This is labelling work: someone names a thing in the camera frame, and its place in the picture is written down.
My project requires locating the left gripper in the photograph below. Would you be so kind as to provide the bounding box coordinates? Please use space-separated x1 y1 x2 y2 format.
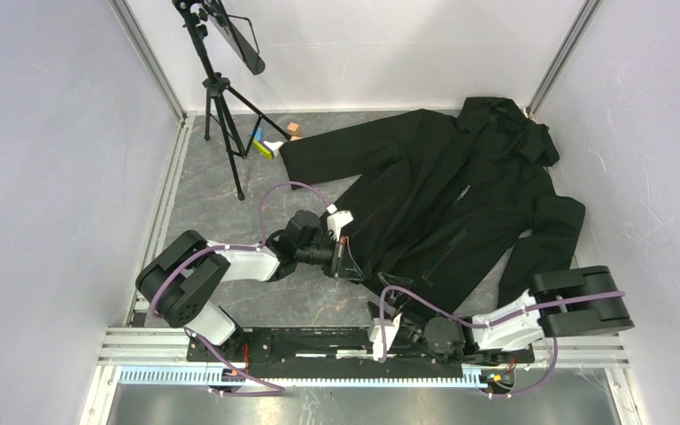
296 233 364 281

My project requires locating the black jacket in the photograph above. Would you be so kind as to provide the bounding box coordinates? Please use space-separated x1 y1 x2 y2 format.
280 97 585 318

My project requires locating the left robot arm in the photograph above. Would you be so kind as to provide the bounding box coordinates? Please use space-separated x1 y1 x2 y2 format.
135 205 363 361

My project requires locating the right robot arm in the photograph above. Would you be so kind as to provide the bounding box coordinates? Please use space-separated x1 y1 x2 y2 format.
380 266 634 363

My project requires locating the yellow purple white toy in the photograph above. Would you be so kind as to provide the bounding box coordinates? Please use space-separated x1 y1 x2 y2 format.
252 140 285 159

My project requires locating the orange cube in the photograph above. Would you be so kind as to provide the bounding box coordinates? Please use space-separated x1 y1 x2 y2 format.
286 122 300 136

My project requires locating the blue block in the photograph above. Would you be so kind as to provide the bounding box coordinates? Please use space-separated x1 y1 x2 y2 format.
250 127 264 143

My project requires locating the black tripod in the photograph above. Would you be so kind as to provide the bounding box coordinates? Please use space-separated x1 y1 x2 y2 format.
172 0 292 201

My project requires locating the black panel on tripod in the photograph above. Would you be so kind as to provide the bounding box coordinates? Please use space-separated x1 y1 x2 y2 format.
203 1 266 75

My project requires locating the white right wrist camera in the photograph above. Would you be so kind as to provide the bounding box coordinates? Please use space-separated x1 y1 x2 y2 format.
367 302 402 363

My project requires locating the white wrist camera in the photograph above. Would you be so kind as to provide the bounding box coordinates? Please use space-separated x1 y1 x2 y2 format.
326 204 353 242
367 302 402 363

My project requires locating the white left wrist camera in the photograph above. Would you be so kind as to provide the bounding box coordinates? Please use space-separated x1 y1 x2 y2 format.
326 204 353 242

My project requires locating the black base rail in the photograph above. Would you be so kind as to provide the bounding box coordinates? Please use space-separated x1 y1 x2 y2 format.
217 324 535 379

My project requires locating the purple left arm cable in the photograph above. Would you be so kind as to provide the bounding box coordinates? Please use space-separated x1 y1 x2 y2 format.
143 180 336 321

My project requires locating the white toothed cable strip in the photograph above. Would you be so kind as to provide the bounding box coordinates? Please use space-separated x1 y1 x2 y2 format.
118 366 506 390

